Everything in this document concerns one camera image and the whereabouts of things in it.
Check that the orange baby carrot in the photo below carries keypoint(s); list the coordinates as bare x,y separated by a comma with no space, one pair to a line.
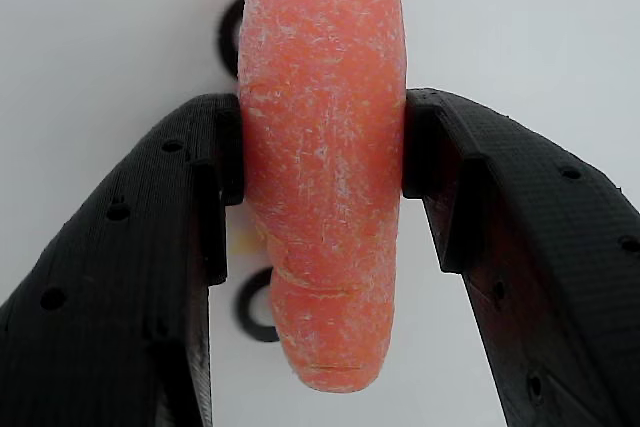
320,147

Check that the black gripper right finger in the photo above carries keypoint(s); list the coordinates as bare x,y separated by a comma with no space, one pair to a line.
550,272

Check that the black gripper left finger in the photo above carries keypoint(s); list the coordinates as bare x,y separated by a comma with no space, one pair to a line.
115,272

